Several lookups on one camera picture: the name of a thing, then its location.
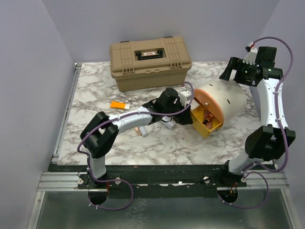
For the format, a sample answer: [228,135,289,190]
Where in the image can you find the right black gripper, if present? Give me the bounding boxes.
[220,56,258,86]

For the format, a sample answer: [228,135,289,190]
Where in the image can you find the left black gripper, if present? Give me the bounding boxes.
[163,100,193,125]

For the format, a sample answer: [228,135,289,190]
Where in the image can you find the small white box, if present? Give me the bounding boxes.
[191,100,200,110]

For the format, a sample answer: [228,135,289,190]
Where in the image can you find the gold black lipstick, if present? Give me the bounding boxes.
[203,114,213,125]

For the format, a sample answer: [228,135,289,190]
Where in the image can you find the pink blush palette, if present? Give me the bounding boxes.
[202,110,214,129]

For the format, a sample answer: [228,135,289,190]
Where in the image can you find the white round makeup organizer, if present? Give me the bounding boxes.
[190,79,247,138]

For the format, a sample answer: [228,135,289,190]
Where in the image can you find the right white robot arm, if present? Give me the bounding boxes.
[219,44,295,187]

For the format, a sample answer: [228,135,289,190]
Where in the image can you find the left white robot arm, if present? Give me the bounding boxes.
[80,87,194,188]

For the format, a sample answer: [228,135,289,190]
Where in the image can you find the white spray bottle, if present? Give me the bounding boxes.
[161,116,176,130]

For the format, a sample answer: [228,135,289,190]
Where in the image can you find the lavender small bottle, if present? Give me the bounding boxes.
[139,126,148,137]

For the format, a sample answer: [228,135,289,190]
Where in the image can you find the beige concealer tube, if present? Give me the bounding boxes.
[135,127,142,135]

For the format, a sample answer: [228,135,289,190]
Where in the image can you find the tan plastic toolbox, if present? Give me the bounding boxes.
[110,36,192,92]

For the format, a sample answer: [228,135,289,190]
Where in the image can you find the orange white cream tube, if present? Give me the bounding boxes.
[110,101,130,110]

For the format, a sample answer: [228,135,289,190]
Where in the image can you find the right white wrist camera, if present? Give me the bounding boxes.
[243,42,258,65]

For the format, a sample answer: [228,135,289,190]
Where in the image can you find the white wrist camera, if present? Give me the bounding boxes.
[243,42,258,65]
[179,90,192,107]

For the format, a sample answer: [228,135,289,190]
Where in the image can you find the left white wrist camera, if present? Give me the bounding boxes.
[179,90,192,107]

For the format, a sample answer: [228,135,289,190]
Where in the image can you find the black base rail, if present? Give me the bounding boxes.
[47,164,248,198]

